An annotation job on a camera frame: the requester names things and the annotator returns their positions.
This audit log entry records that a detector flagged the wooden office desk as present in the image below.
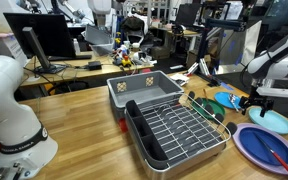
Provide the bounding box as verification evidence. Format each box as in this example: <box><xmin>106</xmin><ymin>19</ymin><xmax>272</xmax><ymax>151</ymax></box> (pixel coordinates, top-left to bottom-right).
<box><xmin>18</xmin><ymin>49</ymin><xmax>155</xmax><ymax>89</ymax></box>

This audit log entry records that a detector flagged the red-handled knife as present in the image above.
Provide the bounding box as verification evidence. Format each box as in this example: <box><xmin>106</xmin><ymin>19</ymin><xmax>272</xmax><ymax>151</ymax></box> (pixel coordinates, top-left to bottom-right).
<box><xmin>252</xmin><ymin>131</ymin><xmax>288</xmax><ymax>176</ymax></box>

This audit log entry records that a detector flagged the dark background monitor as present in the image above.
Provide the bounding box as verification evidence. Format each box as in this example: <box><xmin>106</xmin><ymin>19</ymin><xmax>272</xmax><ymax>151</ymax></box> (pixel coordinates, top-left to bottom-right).
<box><xmin>174</xmin><ymin>3</ymin><xmax>202</xmax><ymax>28</ymax></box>

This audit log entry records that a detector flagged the large lavender plate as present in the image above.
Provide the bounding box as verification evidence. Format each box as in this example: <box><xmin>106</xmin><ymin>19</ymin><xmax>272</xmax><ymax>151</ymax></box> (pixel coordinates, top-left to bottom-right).
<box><xmin>232</xmin><ymin>122</ymin><xmax>288</xmax><ymax>176</ymax></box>

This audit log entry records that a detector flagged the dark blue plate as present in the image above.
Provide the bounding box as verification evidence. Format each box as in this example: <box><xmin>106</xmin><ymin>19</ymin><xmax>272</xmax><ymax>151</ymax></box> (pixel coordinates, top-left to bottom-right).
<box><xmin>239</xmin><ymin>127</ymin><xmax>288</xmax><ymax>167</ymax></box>

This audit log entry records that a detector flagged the black power adapter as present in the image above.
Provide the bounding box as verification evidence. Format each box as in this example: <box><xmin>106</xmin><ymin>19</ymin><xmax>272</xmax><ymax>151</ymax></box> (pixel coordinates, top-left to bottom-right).
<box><xmin>87</xmin><ymin>60</ymin><xmax>103</xmax><ymax>71</ymax></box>

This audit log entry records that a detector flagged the black bag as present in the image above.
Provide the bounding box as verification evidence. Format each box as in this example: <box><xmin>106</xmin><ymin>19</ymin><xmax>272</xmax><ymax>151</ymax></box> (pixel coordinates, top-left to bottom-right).
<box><xmin>120</xmin><ymin>15</ymin><xmax>146</xmax><ymax>35</ymax></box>

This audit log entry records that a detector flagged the white board panel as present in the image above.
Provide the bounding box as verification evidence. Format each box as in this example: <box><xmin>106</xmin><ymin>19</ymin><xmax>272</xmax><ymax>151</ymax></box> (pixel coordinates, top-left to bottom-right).
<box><xmin>217</xmin><ymin>19</ymin><xmax>263</xmax><ymax>76</ymax></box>

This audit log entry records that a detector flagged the black aluminium camera stand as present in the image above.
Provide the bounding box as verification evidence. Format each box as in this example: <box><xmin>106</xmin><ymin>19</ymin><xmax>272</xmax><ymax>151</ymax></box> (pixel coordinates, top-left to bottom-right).
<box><xmin>185</xmin><ymin>16</ymin><xmax>252</xmax><ymax>88</ymax></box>

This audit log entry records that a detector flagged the white labelled container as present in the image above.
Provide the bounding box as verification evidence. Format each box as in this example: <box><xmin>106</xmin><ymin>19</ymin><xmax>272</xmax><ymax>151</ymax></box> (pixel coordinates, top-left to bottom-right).
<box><xmin>0</xmin><ymin>32</ymin><xmax>29</xmax><ymax>68</ymax></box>

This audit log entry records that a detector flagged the green plate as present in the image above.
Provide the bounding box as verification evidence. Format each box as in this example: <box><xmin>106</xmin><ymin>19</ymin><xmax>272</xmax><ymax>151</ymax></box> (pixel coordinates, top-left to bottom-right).
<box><xmin>191</xmin><ymin>97</ymin><xmax>226</xmax><ymax>120</ymax></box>

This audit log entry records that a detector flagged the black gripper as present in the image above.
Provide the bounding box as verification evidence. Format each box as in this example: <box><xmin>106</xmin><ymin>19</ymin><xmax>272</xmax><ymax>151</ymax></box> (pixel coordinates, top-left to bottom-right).
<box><xmin>239</xmin><ymin>85</ymin><xmax>275</xmax><ymax>119</ymax></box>

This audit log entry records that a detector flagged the white paper packet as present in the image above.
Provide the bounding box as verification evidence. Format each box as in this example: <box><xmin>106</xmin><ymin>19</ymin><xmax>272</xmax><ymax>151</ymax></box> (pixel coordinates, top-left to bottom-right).
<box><xmin>168</xmin><ymin>72</ymin><xmax>190</xmax><ymax>87</ymax></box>

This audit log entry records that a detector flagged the white background robot column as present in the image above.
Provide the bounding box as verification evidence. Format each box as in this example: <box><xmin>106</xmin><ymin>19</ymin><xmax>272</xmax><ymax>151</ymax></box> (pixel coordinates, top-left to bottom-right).
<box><xmin>87</xmin><ymin>0</ymin><xmax>114</xmax><ymax>30</ymax></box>

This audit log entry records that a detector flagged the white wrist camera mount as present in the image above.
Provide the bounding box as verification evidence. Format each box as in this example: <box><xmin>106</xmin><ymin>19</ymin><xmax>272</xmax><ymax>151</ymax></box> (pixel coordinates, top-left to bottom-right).
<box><xmin>255</xmin><ymin>79</ymin><xmax>288</xmax><ymax>100</ymax></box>

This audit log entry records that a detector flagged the grey plastic tub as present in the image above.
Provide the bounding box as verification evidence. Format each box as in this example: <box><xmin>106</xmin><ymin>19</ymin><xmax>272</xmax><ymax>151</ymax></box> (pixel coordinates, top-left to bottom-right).
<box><xmin>106</xmin><ymin>70</ymin><xmax>185</xmax><ymax>122</ymax></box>

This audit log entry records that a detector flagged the bright blue plate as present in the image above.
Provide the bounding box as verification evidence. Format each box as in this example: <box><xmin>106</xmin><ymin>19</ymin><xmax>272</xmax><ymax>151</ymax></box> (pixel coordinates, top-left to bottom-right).
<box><xmin>213</xmin><ymin>91</ymin><xmax>246</xmax><ymax>110</ymax></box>

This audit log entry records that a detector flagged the light blue plate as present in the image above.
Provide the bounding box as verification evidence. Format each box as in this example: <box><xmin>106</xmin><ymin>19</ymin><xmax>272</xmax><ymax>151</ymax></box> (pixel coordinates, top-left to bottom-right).
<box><xmin>248</xmin><ymin>106</ymin><xmax>288</xmax><ymax>136</ymax></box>

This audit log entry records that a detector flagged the translucent grey storage bin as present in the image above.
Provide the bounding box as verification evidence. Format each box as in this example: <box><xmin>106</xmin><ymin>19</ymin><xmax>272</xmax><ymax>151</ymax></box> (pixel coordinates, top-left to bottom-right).
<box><xmin>84</xmin><ymin>23</ymin><xmax>116</xmax><ymax>56</ymax></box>

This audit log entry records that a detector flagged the white plastic bottle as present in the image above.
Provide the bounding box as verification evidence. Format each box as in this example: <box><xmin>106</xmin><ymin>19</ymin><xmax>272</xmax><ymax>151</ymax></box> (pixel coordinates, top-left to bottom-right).
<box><xmin>72</xmin><ymin>38</ymin><xmax>82</xmax><ymax>56</ymax></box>

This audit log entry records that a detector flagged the silver metal spoon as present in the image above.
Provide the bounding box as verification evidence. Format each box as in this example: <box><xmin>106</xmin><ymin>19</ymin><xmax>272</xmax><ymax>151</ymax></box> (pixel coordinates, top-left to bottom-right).
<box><xmin>228</xmin><ymin>93</ymin><xmax>240</xmax><ymax>113</ymax></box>

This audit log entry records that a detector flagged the grey wire dish drainer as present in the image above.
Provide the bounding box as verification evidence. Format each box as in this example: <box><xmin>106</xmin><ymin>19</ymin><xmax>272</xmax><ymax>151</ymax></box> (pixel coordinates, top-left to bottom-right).
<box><xmin>123</xmin><ymin>91</ymin><xmax>238</xmax><ymax>180</ymax></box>

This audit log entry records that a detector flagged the black computer monitor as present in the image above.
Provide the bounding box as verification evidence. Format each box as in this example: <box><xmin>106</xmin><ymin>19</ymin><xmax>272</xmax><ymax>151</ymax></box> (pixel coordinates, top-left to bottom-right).
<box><xmin>3</xmin><ymin>12</ymin><xmax>78</xmax><ymax>75</ymax></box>

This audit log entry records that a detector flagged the blue tape piece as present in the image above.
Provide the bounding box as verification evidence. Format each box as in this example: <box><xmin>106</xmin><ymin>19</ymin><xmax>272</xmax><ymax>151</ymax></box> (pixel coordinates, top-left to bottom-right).
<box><xmin>221</xmin><ymin>82</ymin><xmax>234</xmax><ymax>92</ymax></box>

